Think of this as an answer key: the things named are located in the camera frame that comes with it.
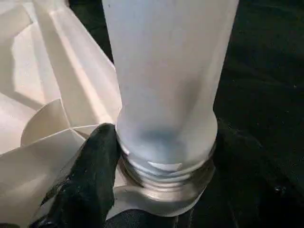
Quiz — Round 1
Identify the black mat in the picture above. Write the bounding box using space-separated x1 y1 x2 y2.
68 0 304 228

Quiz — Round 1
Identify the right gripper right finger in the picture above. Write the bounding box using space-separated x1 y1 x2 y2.
190 133 304 228

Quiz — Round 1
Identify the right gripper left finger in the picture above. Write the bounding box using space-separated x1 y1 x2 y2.
30 123 122 228

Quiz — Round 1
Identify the white plastic table top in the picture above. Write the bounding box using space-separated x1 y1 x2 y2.
0 0 217 228

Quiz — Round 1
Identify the white plastic table leg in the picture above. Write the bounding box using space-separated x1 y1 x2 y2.
102 0 238 190

